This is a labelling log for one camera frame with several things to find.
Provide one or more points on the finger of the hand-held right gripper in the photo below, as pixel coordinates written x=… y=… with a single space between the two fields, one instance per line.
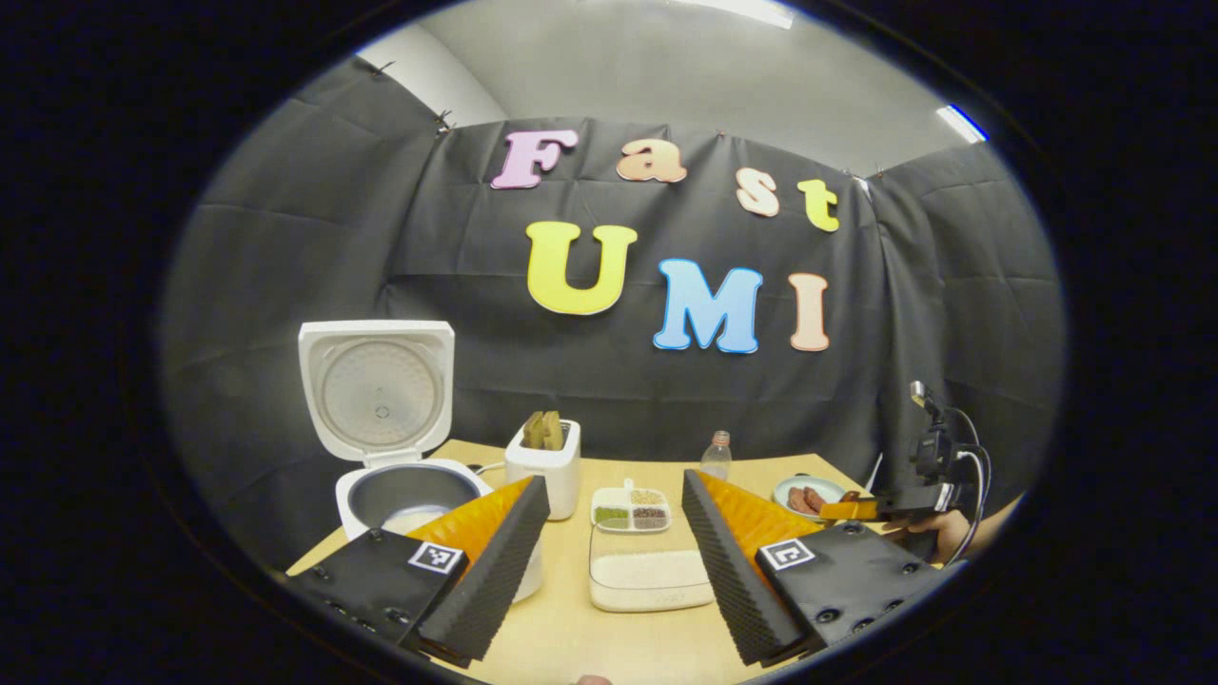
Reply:
x=852 y=509

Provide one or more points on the thin white strip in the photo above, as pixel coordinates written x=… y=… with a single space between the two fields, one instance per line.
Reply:
x=874 y=471

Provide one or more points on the clear tray of white rice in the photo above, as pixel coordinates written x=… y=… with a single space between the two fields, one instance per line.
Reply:
x=652 y=576

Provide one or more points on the white rice cooker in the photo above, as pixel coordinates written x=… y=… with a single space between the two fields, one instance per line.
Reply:
x=376 y=395

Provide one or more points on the pale green plate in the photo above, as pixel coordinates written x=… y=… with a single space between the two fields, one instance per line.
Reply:
x=785 y=487

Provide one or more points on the clear plastic bottle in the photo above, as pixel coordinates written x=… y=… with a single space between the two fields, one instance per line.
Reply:
x=717 y=461

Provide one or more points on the ceiling light panel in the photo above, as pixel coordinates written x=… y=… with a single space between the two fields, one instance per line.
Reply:
x=961 y=124

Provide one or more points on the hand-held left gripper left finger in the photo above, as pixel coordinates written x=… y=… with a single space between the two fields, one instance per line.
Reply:
x=495 y=590

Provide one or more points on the red sausage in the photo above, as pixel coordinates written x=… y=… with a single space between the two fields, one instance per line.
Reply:
x=797 y=500
x=815 y=499

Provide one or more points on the white toaster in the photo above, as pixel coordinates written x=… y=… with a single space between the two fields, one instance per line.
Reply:
x=542 y=480

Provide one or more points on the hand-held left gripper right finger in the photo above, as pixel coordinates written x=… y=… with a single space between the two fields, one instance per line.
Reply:
x=728 y=580

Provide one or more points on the white divided grain dish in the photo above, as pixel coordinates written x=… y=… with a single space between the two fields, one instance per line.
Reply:
x=630 y=509

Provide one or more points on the brown bread slice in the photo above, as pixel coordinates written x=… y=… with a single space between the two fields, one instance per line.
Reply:
x=533 y=433
x=555 y=431

